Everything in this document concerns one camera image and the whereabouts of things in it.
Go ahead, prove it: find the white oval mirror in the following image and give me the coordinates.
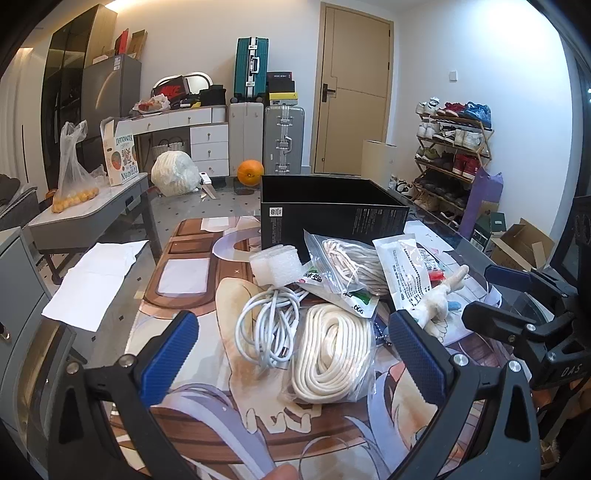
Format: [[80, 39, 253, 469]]
[[178, 71, 213, 94]]

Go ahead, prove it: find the wooden shoe rack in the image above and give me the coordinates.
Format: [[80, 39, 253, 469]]
[[412, 104, 495, 228]]

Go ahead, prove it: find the dark green box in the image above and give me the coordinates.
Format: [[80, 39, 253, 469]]
[[472, 212, 509, 253]]

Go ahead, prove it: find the printed cartoon table mat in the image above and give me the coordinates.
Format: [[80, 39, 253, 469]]
[[111, 213, 557, 480]]

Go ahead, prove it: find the white dresser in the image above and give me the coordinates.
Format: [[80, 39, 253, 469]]
[[113, 105, 230, 179]]

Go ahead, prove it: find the plastic bag of food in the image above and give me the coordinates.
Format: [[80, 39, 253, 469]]
[[133, 94, 171, 114]]

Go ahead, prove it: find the dark tall wardrobe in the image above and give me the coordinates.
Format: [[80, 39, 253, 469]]
[[41, 4, 119, 195]]

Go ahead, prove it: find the grey refrigerator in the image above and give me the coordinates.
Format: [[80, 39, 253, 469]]
[[82, 56, 142, 139]]

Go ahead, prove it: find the orange pumpkin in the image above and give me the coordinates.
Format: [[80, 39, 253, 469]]
[[236, 160, 265, 186]]

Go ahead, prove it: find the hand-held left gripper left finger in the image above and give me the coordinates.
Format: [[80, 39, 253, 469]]
[[48, 310, 200, 480]]

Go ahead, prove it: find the bagged thick white rope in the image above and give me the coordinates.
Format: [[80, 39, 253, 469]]
[[278, 302, 378, 408]]

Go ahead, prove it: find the silver suitcase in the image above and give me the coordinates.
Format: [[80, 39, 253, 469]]
[[263, 105, 306, 175]]

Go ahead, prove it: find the brown flat carton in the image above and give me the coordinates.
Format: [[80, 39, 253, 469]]
[[130, 30, 149, 61]]

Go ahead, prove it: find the white stuffed plastic bag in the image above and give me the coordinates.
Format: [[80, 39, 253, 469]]
[[151, 151, 201, 196]]

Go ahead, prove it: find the red and black shoe box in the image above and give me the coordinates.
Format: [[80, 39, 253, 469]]
[[152, 76, 193, 105]]

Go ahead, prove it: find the beige door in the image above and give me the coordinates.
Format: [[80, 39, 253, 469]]
[[309, 2, 393, 175]]

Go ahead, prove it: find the black bag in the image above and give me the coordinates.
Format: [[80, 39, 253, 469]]
[[199, 84, 227, 107]]

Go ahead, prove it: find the grey drawer cabinet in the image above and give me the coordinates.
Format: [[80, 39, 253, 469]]
[[0, 226, 89, 444]]

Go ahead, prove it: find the white suitcase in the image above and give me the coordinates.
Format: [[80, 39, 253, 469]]
[[228, 102, 265, 176]]

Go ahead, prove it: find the white cable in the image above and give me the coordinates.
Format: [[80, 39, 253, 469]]
[[235, 285, 311, 371]]

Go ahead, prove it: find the teal suitcase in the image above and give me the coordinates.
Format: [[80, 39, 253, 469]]
[[233, 38, 270, 103]]

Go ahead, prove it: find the dark padded seat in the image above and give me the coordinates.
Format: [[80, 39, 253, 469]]
[[0, 174, 38, 219]]

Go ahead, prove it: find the black cardboard box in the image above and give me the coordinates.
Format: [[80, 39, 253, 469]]
[[260, 174, 411, 266]]

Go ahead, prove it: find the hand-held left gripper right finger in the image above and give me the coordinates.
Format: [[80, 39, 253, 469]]
[[388, 309, 542, 480]]

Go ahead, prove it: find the bagged thin white rope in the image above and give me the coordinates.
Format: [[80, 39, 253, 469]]
[[302, 228, 394, 318]]

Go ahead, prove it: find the plastic bag of orange fruits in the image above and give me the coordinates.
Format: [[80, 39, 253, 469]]
[[51, 121, 108, 214]]

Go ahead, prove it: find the printed fruit carton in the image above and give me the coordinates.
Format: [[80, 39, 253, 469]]
[[100, 117, 140, 186]]

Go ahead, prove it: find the purple paper bag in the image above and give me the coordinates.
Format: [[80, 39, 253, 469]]
[[469, 167, 503, 241]]

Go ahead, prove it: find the printed white packet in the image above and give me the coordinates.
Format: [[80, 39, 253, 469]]
[[373, 233, 452, 315]]

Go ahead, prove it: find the open brown cardboard box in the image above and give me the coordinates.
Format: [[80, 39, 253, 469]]
[[489, 218, 556, 274]]

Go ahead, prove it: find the cardboard panel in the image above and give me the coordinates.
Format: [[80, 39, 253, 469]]
[[361, 140, 398, 188]]

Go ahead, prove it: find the white foam wrap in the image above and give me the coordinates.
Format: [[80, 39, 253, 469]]
[[249, 247, 304, 289]]

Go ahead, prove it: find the person's left hand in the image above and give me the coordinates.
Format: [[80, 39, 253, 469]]
[[256, 464, 302, 480]]

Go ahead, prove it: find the white paper sheet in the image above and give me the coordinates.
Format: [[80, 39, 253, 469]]
[[41, 240, 150, 332]]

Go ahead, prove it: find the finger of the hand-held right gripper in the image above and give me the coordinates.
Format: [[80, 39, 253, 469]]
[[484, 264, 577, 302], [462, 299, 579, 358]]

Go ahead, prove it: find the grey side table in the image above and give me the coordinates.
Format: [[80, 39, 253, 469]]
[[25, 173, 151, 284]]

